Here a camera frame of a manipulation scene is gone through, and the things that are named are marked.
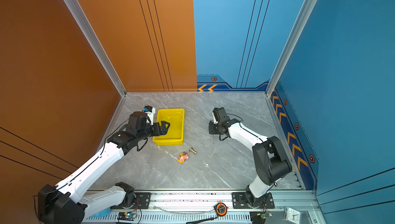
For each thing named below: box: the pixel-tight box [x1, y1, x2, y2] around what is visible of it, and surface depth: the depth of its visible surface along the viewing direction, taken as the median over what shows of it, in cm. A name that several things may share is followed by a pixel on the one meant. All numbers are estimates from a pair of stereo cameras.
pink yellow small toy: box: [177, 151, 189, 164], surface depth 86 cm
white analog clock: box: [283, 207, 302, 224], surface depth 70 cm
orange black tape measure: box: [216, 201, 228, 217], surface depth 70 cm
